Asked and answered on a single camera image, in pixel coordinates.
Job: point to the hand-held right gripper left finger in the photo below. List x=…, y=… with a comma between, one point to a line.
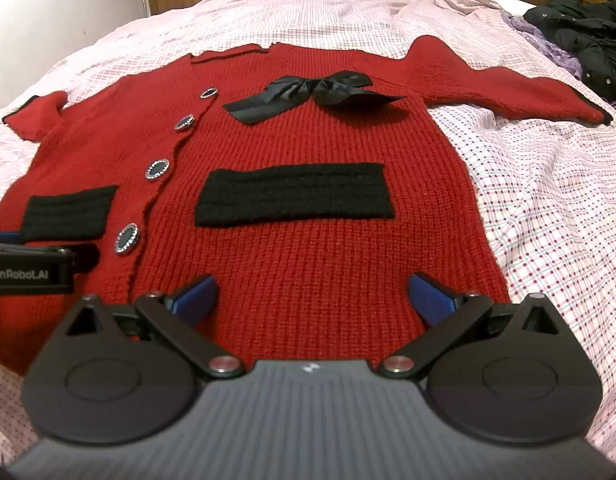
x=196, y=299

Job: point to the purple lace cloth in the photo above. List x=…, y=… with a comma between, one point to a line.
x=548, y=42

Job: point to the black jacket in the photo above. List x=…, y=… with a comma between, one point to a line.
x=583, y=35

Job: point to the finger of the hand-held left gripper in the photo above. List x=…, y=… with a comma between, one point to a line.
x=86, y=257
x=2, y=237

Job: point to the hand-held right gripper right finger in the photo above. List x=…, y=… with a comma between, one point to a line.
x=430, y=300

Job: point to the pink checked bed sheet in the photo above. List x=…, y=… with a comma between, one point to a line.
x=548, y=200

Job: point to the red knit cardigan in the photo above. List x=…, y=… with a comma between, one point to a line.
x=298, y=220

